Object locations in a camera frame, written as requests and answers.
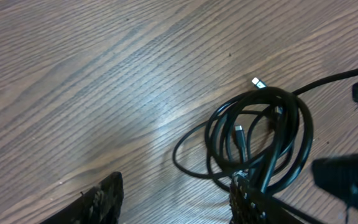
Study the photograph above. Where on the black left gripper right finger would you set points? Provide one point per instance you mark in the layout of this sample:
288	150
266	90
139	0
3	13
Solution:
250	206

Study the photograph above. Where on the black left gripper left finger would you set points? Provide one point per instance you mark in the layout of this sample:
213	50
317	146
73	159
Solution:
100	205

